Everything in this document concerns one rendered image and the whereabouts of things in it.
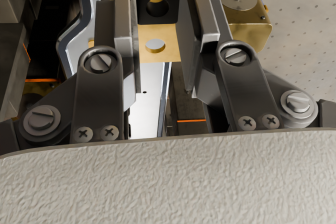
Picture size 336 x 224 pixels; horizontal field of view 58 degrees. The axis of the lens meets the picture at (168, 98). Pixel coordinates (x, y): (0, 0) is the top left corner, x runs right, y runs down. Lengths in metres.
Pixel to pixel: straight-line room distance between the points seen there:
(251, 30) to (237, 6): 0.04
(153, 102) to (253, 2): 0.28
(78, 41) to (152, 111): 0.24
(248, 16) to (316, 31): 0.61
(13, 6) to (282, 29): 0.73
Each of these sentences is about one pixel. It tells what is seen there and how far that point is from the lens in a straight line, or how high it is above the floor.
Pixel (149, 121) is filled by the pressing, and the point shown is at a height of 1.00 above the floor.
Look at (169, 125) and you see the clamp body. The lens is 1.06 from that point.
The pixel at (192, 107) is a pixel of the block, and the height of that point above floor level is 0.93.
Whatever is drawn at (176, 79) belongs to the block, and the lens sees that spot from 0.84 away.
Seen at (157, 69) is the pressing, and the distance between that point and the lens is 0.54.
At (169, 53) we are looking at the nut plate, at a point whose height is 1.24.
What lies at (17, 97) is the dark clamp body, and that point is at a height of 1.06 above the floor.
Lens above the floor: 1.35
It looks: 35 degrees down
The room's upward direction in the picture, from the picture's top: 174 degrees clockwise
